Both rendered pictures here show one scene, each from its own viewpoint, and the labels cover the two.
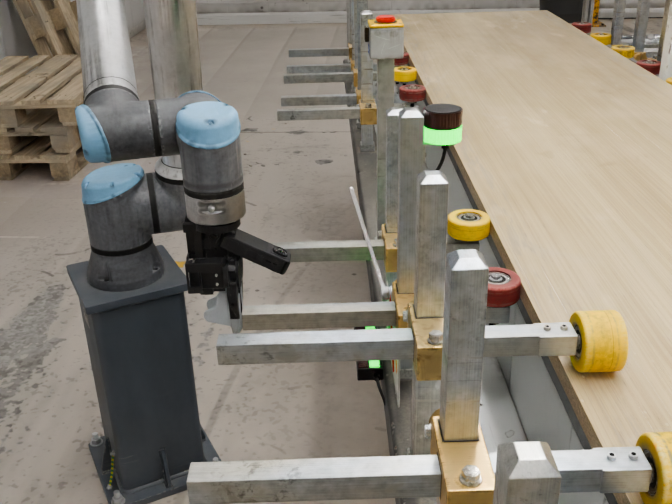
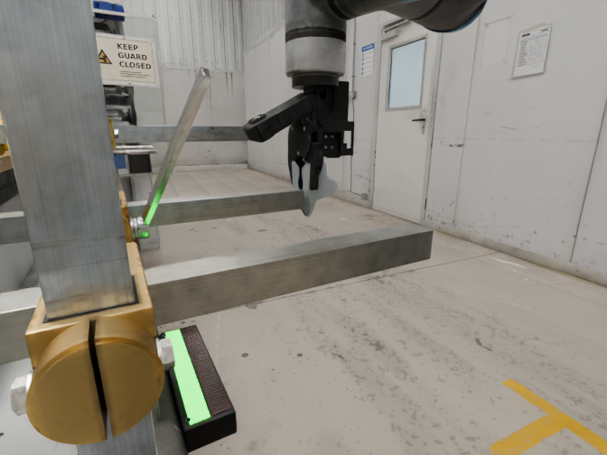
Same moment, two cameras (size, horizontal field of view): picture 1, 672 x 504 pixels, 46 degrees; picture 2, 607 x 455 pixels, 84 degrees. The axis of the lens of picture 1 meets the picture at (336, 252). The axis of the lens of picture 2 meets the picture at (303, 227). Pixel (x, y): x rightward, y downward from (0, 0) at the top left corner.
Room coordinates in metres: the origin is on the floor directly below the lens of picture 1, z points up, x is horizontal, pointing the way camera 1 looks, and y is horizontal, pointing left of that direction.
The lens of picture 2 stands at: (1.60, -0.10, 0.95)
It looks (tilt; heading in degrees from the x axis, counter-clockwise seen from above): 16 degrees down; 152
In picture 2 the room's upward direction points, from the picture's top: straight up
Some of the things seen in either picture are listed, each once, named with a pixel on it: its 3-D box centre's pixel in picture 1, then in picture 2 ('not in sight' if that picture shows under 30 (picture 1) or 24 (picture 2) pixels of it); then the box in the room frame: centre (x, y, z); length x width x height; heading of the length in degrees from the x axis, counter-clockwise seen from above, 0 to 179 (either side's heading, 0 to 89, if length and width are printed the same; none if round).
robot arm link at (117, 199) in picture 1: (120, 204); not in sight; (1.78, 0.52, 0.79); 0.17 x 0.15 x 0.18; 104
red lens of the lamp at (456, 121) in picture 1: (442, 116); not in sight; (1.17, -0.17, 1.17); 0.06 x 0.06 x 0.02
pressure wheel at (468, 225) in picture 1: (467, 241); not in sight; (1.38, -0.25, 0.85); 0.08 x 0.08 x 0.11
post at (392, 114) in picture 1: (395, 228); (94, 292); (1.41, -0.12, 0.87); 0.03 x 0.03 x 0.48; 0
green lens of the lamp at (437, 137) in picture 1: (441, 132); not in sight; (1.17, -0.17, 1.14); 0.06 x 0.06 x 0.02
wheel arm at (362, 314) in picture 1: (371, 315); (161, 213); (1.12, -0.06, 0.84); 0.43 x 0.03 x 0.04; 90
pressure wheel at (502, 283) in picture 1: (493, 306); not in sight; (1.13, -0.26, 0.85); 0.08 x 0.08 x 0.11
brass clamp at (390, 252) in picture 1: (396, 245); (102, 319); (1.39, -0.12, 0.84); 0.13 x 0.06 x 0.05; 0
